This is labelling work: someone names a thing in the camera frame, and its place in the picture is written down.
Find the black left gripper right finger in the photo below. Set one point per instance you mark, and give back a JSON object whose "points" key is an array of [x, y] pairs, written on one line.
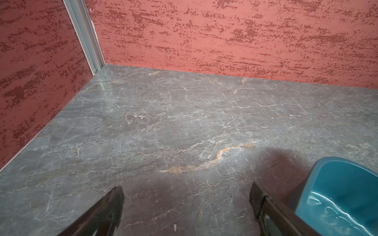
{"points": [[274, 217]]}

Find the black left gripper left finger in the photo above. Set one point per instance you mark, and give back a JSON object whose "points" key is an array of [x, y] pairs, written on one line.
{"points": [[102, 219]]}

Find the teal plastic storage box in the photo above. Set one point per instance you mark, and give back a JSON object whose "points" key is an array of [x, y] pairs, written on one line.
{"points": [[339, 197]]}

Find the aluminium corner post left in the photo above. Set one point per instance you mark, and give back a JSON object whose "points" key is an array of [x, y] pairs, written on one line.
{"points": [[85, 31]]}

